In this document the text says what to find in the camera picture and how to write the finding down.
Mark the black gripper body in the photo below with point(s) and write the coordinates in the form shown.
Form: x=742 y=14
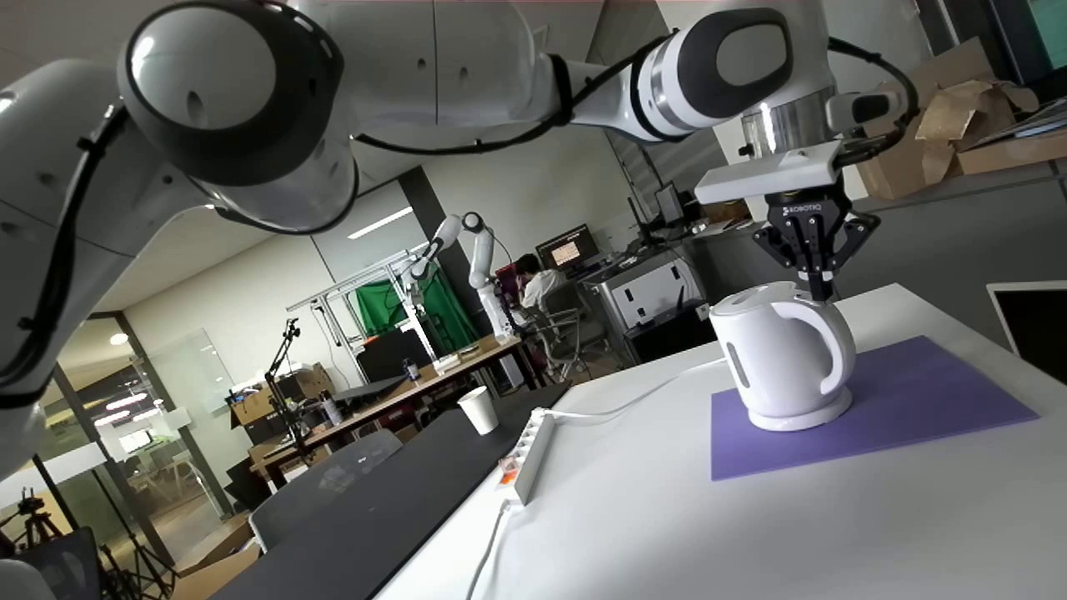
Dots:
x=801 y=204

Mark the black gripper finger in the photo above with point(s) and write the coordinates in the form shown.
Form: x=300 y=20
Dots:
x=793 y=241
x=844 y=233

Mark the white electric kettle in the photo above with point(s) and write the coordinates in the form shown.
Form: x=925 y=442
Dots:
x=780 y=353

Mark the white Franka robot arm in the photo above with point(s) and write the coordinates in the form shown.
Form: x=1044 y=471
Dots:
x=388 y=67

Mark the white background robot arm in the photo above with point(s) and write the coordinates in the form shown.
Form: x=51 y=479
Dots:
x=480 y=269

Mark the grey metal cabinet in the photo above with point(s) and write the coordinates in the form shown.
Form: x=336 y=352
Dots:
x=653 y=292

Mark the open cardboard box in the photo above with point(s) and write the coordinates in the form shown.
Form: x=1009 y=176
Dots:
x=946 y=120

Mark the purple mat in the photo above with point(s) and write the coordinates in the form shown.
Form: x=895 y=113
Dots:
x=923 y=404

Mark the black framed panel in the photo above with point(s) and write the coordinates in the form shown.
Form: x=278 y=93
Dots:
x=1034 y=336

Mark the dark computer monitor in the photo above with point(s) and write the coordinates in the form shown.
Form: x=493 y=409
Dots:
x=566 y=251

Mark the seated person in white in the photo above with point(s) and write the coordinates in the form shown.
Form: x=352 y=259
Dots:
x=540 y=289

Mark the white paper cup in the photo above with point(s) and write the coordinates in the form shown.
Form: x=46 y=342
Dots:
x=480 y=412

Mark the green cloth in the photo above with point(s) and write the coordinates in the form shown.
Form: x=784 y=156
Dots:
x=388 y=301

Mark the wooden desk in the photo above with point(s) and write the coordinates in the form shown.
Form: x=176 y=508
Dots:
x=380 y=400

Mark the flat cardboard box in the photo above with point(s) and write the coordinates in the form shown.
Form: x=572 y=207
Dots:
x=218 y=567

